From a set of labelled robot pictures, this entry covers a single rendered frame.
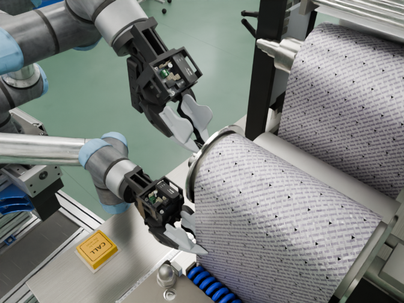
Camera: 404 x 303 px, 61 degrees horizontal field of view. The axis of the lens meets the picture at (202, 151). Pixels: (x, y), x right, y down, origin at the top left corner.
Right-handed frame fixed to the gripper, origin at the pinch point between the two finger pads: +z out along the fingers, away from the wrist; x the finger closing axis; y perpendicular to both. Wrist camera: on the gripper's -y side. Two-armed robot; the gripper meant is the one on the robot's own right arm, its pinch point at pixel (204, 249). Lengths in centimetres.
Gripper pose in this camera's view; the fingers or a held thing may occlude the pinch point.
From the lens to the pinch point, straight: 66.3
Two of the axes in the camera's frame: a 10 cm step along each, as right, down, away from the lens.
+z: 7.4, 4.8, -4.8
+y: 0.0, -7.1, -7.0
